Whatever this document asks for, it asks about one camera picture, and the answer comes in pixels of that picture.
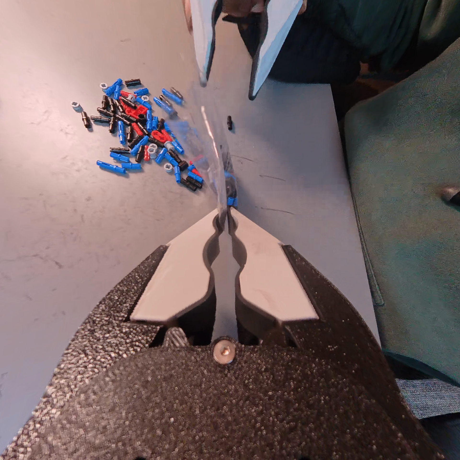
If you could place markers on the clear plastic bag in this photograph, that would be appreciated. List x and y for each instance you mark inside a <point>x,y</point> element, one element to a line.
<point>215,144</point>

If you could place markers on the grey desk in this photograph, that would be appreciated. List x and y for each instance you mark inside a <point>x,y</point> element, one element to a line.
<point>72,251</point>

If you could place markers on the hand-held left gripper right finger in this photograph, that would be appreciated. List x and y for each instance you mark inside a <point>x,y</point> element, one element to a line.
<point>277,280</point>

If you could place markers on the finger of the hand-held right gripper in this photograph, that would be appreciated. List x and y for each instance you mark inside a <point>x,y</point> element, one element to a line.
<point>205,29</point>
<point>277,32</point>

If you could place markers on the large pile of toy pins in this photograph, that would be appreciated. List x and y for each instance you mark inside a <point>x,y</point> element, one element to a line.
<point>136,129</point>

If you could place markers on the person's blue jeans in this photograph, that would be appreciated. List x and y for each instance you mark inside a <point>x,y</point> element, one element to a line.
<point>431,397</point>

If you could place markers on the short black toy pin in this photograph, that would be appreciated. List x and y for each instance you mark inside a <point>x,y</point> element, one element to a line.
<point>229,122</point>

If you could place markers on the person's right forearm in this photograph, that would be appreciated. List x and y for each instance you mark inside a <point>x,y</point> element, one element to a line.
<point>359,29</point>

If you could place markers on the small cluster of toy pins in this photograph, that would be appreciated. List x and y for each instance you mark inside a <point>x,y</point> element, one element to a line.
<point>228,188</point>

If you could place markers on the person's right hand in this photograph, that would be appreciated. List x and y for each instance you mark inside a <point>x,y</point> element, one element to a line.
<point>244,6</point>

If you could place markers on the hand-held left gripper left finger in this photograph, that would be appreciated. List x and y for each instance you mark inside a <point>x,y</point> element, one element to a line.
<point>176,280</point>

